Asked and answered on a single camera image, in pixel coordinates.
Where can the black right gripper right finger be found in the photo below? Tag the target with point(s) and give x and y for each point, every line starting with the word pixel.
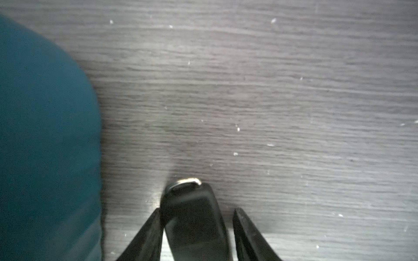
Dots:
pixel 250 244

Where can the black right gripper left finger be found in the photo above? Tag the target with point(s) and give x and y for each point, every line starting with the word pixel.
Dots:
pixel 146 245

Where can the black key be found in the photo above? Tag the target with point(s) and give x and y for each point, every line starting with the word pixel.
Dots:
pixel 193 222

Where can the teal plastic storage box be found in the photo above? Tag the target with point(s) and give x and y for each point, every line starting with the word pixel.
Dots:
pixel 50 152

